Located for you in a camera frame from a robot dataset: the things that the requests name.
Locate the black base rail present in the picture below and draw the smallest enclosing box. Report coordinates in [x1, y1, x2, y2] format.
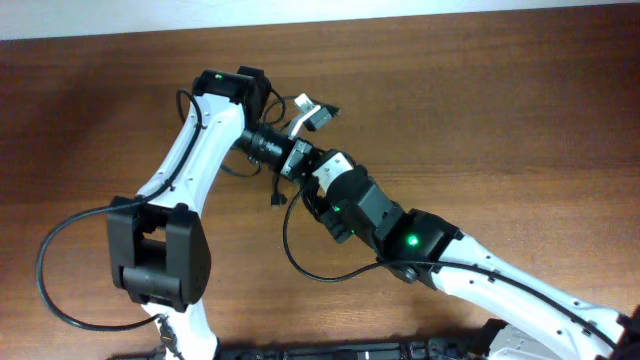
[111, 338, 491, 360]

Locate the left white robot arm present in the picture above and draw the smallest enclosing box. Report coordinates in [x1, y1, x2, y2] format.
[107, 66, 331, 359]

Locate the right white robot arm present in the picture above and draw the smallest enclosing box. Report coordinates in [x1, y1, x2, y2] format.
[313, 159, 639, 359]

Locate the black cable bundle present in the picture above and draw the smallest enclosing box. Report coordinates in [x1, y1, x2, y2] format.
[269, 102, 346, 224]

